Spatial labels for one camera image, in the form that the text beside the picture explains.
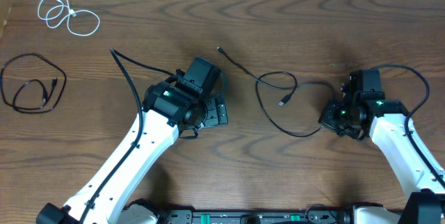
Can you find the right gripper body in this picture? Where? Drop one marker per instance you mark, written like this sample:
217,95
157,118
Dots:
339,119

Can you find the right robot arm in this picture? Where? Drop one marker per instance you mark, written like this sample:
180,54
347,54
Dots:
390,127

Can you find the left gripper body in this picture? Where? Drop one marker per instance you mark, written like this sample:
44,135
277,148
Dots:
211,113

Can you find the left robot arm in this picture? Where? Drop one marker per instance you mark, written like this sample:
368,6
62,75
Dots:
182,102

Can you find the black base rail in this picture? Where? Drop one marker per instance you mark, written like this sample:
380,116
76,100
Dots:
250,217

